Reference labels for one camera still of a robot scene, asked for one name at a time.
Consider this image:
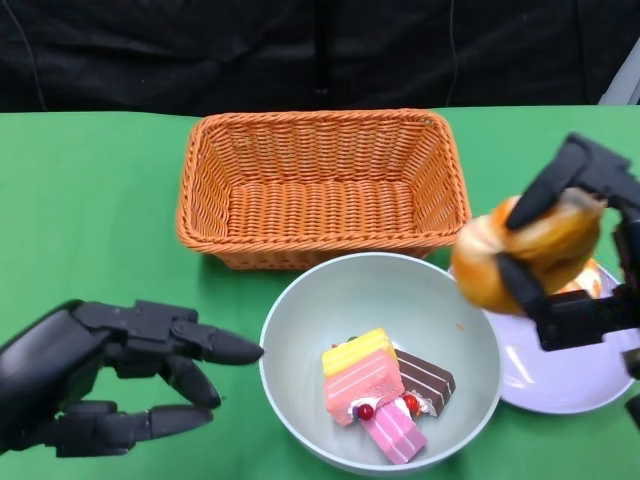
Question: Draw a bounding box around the black backdrop curtain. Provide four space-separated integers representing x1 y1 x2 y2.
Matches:
0 0 640 115

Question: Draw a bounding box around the orange wicker basket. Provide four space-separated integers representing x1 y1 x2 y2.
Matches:
175 108 474 271

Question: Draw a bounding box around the green tablecloth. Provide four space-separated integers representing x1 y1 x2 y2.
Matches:
0 102 640 480

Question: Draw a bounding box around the salmon pink layered cake slice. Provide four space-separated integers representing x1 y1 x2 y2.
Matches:
323 348 405 428

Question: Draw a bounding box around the orange white striped ring bread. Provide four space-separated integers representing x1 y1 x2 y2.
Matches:
559 257 619 297

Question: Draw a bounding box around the lavender round plate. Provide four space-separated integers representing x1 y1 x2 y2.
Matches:
446 259 639 415

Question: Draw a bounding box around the pale green bowl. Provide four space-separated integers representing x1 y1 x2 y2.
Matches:
259 252 503 476

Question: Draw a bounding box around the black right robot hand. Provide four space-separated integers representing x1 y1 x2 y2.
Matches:
494 132 640 432

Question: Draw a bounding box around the plain orange ring bread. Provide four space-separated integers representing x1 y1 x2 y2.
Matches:
451 194 609 315

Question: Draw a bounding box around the yellow layered cake slice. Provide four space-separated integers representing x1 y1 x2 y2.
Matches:
321 327 396 377

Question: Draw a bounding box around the white metal frame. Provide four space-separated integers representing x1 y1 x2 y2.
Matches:
597 34 640 106

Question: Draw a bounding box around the black vertical pole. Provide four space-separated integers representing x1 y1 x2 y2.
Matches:
313 0 332 96

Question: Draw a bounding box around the chocolate brown layered cake slice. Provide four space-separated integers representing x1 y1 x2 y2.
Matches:
392 348 456 419

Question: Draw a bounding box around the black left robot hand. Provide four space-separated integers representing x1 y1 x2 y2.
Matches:
0 298 266 460

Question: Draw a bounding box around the magenta pink layered cake slice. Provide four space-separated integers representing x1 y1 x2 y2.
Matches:
360 399 428 464

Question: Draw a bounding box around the thin black hanging cable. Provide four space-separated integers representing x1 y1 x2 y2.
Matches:
0 0 49 112
445 0 461 107

